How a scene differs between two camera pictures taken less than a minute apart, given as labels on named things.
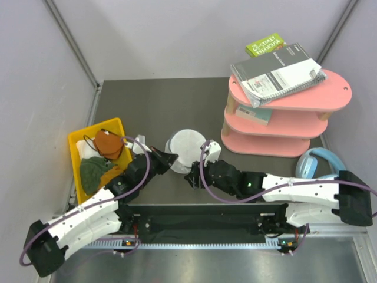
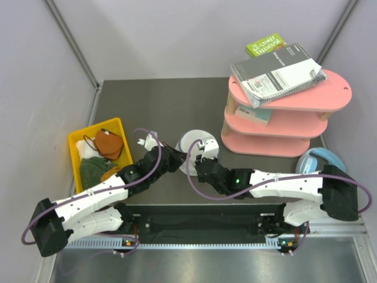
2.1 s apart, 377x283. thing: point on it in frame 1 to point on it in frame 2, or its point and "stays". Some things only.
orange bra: (109, 144) stays
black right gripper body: (211, 181) stays
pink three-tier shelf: (296, 117) stays
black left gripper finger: (162, 160) to (177, 157)
